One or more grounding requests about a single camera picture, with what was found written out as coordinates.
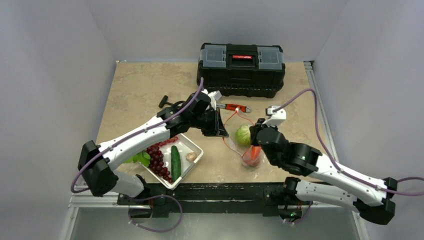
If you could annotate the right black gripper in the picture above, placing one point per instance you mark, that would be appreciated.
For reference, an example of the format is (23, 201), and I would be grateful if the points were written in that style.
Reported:
(259, 136)

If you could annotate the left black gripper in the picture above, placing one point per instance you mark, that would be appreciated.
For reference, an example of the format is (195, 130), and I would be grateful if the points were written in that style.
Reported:
(217, 129)

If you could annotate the clear zip top bag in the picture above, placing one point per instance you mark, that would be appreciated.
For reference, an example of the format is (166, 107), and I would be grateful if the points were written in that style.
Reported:
(232, 123)

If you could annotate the green cabbage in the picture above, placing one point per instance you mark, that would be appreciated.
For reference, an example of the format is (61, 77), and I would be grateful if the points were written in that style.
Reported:
(243, 135)

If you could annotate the orange carrot green top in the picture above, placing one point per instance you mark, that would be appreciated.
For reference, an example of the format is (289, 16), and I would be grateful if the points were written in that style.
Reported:
(254, 150)

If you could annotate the white plastic basket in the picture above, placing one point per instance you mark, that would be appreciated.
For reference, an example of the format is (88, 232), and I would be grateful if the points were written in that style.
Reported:
(185, 145)

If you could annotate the purple grape bunch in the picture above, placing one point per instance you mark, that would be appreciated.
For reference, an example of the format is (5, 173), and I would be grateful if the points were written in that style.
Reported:
(157, 162)

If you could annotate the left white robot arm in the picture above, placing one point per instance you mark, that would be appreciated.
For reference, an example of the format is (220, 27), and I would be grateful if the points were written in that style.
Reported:
(98, 162)

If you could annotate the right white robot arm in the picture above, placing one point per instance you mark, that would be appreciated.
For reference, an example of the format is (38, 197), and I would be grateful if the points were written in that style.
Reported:
(316, 178)

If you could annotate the beige ginger root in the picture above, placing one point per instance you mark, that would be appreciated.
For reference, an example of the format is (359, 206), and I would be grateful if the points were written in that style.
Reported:
(191, 157)

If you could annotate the green cucumber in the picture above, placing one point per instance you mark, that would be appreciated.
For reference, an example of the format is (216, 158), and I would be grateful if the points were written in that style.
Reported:
(176, 167)

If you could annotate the black hammer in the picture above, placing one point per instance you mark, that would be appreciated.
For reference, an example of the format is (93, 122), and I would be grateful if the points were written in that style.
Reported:
(164, 101)

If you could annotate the black plastic toolbox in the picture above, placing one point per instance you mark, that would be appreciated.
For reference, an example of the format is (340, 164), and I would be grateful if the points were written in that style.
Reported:
(241, 69)

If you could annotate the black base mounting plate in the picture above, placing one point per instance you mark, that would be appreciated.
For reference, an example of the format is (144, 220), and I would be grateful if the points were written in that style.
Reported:
(270, 199)

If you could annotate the green leafy vegetable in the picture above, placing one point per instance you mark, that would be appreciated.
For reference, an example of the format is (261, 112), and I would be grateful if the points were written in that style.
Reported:
(142, 157)

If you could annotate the adjustable wrench red handle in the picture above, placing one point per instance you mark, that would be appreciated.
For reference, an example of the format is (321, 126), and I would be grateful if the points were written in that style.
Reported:
(234, 107)

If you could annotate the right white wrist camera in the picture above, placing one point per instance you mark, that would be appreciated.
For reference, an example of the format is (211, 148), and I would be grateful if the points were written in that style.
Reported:
(275, 116)

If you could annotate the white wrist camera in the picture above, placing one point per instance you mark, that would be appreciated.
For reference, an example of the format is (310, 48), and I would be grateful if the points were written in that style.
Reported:
(275, 116)
(214, 97)

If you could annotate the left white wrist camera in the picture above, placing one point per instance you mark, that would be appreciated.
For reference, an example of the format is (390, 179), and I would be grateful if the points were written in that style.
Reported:
(214, 97)

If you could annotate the aluminium frame rail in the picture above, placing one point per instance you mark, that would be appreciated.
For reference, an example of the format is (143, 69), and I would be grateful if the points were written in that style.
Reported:
(86, 199)

